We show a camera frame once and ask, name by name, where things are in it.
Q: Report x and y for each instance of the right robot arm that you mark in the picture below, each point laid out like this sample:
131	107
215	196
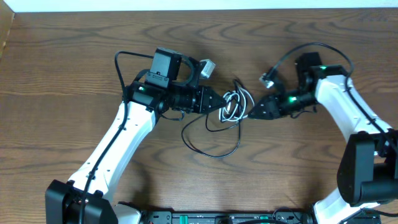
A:
367	175

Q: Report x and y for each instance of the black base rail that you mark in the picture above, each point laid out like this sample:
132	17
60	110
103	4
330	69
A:
167	217

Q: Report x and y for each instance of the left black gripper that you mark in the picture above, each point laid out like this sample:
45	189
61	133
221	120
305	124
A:
204	104

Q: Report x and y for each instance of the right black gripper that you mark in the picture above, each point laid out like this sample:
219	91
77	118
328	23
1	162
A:
269	104

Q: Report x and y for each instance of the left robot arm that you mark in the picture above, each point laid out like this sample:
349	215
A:
171	83

